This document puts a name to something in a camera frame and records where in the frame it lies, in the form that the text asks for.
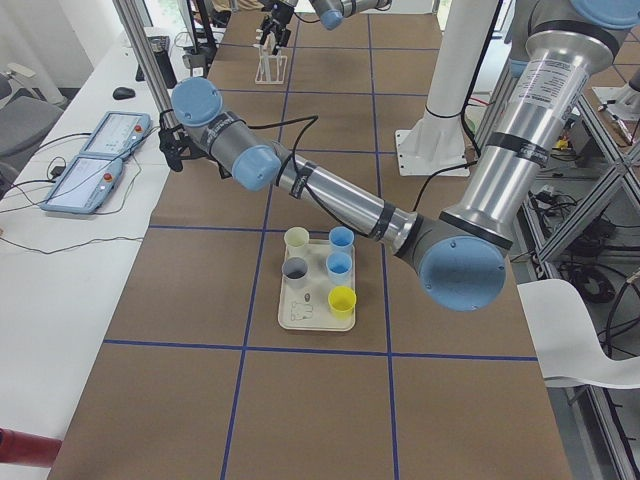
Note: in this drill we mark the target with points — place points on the grey plastic cup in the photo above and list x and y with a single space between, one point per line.
294 271

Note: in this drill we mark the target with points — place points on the aluminium frame rack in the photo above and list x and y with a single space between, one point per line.
588 235

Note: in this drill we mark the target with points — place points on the white chair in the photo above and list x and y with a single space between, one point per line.
565 341

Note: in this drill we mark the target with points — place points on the teach pendant tablet near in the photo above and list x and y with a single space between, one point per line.
84 185

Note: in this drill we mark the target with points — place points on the cream plastic tray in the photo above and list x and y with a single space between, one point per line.
307 307

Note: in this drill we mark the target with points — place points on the blue plastic cup far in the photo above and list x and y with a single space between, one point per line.
341 239

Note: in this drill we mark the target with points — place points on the yellow plastic cup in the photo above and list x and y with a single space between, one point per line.
342 301

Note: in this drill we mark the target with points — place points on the aluminium frame post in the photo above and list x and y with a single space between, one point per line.
132 22

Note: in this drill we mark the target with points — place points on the blue plastic cup near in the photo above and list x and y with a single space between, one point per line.
339 267

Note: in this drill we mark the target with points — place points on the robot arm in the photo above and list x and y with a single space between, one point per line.
330 14
460 256

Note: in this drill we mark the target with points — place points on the grey office chair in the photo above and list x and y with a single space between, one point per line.
26 119

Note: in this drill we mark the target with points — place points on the cream white plastic cup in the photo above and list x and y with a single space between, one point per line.
296 238

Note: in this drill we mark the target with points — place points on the teach pendant tablet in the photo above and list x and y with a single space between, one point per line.
117 133
84 185

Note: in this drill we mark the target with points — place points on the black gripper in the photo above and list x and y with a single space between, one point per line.
278 18
171 150

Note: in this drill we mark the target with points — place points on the teach pendant tablet far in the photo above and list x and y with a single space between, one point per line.
117 133

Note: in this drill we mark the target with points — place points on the black computer mouse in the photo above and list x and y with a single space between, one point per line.
123 93

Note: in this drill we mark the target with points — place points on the white wire cup rack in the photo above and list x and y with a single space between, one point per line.
271 68

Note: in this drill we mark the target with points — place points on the red cylinder object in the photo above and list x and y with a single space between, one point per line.
26 449

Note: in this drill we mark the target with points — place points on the blue plastic cup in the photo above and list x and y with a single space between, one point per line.
339 267
341 239

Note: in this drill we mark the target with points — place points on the black bottle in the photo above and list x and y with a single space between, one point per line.
160 48

